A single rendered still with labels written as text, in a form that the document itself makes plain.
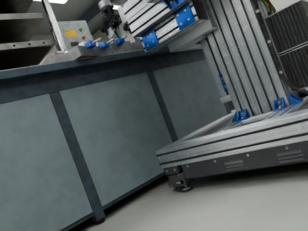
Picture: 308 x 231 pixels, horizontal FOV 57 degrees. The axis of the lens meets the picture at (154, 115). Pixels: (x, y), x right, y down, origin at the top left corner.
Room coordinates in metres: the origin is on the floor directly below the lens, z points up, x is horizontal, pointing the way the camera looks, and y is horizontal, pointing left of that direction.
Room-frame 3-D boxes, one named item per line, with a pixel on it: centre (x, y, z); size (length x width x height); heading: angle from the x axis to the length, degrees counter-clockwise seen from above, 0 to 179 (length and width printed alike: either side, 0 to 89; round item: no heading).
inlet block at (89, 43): (1.45, 0.17, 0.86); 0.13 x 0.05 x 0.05; 58
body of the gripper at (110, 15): (1.70, 0.04, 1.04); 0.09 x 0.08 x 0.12; 41
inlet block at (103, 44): (1.54, 0.11, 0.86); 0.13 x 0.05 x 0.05; 58
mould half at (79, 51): (1.64, 0.37, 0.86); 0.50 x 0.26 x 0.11; 58
